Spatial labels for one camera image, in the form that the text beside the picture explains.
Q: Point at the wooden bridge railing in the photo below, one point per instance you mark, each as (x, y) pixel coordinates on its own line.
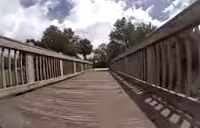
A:
(174, 63)
(24, 68)

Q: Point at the group of trees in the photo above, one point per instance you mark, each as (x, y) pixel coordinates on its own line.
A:
(118, 40)

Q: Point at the wooden bridge deck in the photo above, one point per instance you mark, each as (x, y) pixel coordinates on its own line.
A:
(84, 100)

